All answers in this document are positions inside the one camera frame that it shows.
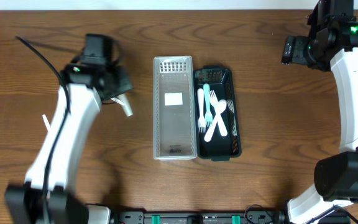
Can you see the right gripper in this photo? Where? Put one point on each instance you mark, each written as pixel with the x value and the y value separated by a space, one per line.
pixel 294 52

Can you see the white fork diagonal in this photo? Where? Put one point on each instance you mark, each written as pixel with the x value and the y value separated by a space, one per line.
pixel 214 100

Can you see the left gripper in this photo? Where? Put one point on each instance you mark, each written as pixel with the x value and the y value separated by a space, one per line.
pixel 123 83

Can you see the clear plastic perforated basket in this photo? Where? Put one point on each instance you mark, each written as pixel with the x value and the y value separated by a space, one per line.
pixel 174 109

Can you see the white fork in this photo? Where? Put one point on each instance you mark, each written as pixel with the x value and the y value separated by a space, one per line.
pixel 201 119

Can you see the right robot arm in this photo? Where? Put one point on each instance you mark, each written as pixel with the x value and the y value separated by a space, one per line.
pixel 335 183

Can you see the pale green plastic fork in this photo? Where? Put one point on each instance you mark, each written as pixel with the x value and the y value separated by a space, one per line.
pixel 208 115

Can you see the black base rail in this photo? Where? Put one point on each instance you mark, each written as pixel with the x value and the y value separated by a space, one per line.
pixel 197 217

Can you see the white spoon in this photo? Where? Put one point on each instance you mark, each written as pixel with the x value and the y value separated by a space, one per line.
pixel 46 122
pixel 220 108
pixel 124 102

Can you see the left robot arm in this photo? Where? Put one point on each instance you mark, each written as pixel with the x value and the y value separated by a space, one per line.
pixel 48 192

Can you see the black plastic perforated basket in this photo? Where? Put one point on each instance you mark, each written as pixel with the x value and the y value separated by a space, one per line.
pixel 220 148

